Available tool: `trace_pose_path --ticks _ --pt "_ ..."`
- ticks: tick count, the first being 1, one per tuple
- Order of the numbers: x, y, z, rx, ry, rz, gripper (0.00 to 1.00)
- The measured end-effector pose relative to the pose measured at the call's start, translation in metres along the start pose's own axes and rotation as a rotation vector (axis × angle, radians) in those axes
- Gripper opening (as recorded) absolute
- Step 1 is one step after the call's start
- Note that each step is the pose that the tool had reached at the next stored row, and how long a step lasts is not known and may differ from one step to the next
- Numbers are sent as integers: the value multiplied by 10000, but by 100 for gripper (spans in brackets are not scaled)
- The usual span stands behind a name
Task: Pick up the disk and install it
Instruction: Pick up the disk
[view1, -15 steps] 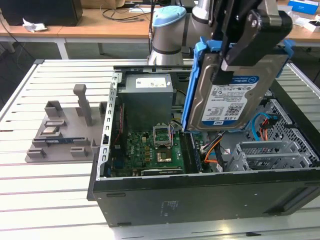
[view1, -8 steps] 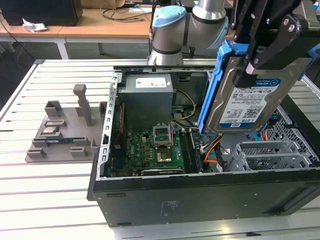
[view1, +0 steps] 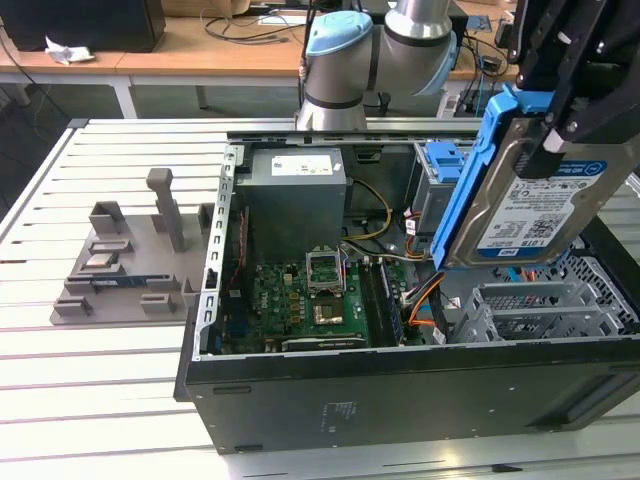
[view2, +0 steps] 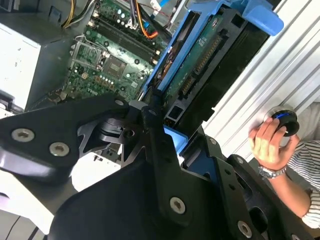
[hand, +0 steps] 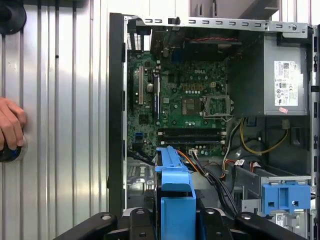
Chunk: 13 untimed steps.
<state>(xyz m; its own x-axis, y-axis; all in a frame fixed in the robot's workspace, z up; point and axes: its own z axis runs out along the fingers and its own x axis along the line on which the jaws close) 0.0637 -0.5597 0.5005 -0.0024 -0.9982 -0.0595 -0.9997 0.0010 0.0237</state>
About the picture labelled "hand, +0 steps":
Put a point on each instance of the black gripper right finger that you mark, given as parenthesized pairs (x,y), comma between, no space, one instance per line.
(212,225)

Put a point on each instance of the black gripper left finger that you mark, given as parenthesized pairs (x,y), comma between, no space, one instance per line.
(140,225)

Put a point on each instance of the hard disk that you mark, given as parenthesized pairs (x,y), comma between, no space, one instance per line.
(177,217)

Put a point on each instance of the person's hand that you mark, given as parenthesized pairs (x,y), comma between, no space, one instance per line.
(11,120)

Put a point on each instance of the metal drive cage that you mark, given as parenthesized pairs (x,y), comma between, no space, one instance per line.
(252,200)

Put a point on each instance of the black RAM slot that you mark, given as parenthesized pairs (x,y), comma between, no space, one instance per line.
(190,130)
(190,137)

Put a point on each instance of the CPU socket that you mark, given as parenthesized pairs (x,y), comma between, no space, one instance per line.
(191,106)

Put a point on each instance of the black expansion slot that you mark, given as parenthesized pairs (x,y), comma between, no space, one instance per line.
(156,100)

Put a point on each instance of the black PC case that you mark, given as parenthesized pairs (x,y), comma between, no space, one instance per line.
(116,100)

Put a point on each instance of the metal socket cover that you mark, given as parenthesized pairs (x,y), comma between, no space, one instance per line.
(216,96)

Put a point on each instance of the tan expansion slot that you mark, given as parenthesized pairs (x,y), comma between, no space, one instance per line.
(141,85)

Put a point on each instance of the grey power supply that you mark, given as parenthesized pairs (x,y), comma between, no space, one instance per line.
(250,87)

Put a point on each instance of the green motherboard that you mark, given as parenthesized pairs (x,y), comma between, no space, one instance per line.
(175,75)

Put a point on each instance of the black round object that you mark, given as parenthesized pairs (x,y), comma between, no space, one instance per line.
(12,17)

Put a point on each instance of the blue drive bracket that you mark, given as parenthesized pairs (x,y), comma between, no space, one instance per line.
(275,197)

